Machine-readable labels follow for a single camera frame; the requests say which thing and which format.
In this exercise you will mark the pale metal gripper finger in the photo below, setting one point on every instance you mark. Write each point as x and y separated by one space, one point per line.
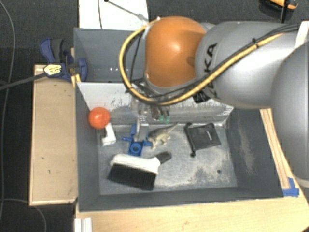
138 130

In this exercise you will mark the blue plastic part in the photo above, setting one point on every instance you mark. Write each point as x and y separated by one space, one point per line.
135 149

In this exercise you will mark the grey toy lizard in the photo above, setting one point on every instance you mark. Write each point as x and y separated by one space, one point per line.
158 136

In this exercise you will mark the small white block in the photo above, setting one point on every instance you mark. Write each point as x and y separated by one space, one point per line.
109 135

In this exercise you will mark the white brush with black bristles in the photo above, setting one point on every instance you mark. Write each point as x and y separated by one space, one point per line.
135 168

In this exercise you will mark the orange ball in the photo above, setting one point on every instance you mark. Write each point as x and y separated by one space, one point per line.
99 118

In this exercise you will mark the grey metal bin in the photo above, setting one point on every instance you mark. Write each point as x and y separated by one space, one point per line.
193 173

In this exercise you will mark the pale wood board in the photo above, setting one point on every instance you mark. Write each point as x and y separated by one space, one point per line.
54 139

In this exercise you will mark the black cylinder on white bracket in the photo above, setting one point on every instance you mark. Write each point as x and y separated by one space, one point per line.
200 97

